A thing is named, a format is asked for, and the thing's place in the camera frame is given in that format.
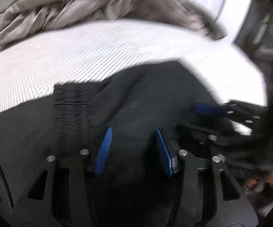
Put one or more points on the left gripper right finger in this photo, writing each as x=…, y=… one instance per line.
x=205, y=193

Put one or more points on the white patterned mattress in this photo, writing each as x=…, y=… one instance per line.
x=93, y=51

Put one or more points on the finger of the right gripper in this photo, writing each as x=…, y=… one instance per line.
x=208, y=108
x=202, y=135

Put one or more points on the grey crumpled duvet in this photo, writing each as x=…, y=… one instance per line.
x=26, y=17

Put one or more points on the black pants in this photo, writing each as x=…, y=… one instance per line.
x=134, y=103

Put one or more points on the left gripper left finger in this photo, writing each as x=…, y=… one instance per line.
x=61, y=194

